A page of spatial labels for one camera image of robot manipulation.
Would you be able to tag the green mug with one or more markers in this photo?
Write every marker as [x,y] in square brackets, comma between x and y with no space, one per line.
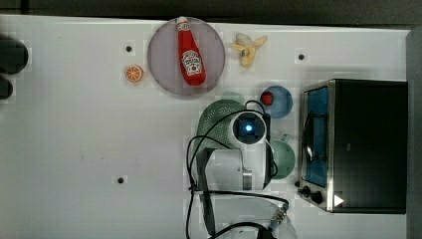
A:
[283,156]

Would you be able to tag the black object at left edge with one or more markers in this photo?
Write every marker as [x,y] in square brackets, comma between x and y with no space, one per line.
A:
[14,58]

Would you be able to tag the peeled banana toy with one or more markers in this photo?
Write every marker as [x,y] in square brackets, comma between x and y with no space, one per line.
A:
[247,48]

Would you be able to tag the orange slice toy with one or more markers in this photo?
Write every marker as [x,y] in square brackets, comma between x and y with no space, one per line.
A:
[134,73]

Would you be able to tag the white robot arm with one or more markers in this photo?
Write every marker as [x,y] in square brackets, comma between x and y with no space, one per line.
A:
[232,161]

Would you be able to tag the grey round plate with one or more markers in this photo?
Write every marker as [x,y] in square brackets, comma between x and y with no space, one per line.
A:
[163,57]

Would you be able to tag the black toaster oven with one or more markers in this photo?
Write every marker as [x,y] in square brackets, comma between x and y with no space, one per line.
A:
[353,146]

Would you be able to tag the blue bowl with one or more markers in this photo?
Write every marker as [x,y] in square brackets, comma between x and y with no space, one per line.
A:
[283,102]

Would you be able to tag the red ketchup bottle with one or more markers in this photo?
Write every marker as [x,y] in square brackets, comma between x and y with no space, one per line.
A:
[190,59]

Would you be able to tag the small red fruit toy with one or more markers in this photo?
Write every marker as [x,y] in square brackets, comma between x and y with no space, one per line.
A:
[267,98]

